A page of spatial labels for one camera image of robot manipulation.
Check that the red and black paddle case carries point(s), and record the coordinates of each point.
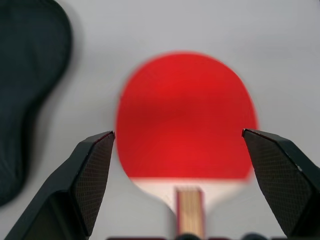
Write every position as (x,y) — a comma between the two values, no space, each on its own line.
(27,87)

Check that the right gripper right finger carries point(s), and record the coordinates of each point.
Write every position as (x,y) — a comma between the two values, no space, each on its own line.
(287,180)

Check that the red table tennis paddle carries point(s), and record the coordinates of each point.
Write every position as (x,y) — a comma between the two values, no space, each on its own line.
(187,112)

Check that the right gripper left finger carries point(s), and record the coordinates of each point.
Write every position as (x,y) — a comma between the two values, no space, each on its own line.
(62,187)

